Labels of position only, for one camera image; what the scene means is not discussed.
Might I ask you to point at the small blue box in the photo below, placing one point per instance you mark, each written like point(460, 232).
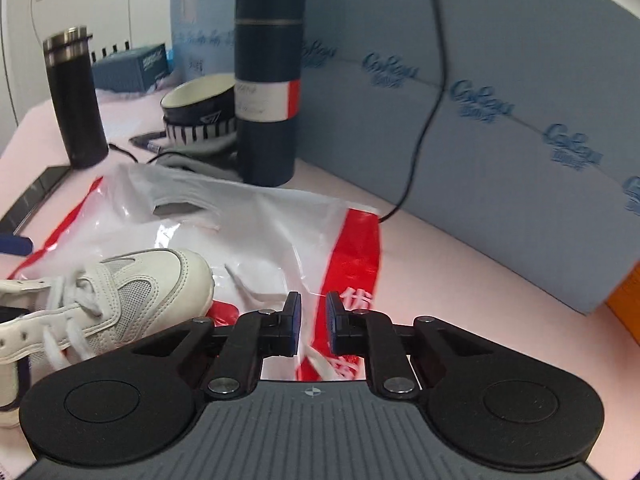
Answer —
point(130, 67)

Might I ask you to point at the white striped bowl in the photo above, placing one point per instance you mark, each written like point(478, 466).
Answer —
point(200, 132)

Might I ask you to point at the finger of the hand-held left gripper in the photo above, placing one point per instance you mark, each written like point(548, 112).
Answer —
point(15, 245)

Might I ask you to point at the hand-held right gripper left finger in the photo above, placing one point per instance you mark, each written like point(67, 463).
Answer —
point(295, 322)

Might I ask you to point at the red and white plastic bag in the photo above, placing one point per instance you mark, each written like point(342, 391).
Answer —
point(275, 230)

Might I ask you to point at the orange cardboard box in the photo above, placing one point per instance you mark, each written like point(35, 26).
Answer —
point(627, 305)

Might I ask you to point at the white sneaker shoe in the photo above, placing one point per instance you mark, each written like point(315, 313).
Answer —
point(170, 280)

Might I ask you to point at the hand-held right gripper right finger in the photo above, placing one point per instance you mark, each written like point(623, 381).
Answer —
point(332, 322)

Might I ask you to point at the black router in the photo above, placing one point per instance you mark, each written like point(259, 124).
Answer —
point(110, 52)

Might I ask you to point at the black steel thermos tumbler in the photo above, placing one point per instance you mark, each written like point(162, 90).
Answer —
point(77, 110)

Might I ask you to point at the dark blue vacuum bottle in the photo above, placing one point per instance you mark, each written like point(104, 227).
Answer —
point(270, 35)

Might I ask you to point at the black marker pen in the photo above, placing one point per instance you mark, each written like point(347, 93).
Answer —
point(147, 142)

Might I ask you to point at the dark blue bowl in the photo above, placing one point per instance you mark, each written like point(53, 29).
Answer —
point(200, 102)

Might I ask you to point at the light blue carton white label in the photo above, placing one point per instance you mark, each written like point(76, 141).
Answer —
point(205, 20)

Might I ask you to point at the black smartphone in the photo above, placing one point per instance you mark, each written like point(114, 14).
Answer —
point(35, 195)

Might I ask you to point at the large light blue carton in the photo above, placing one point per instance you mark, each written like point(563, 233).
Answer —
point(500, 185)

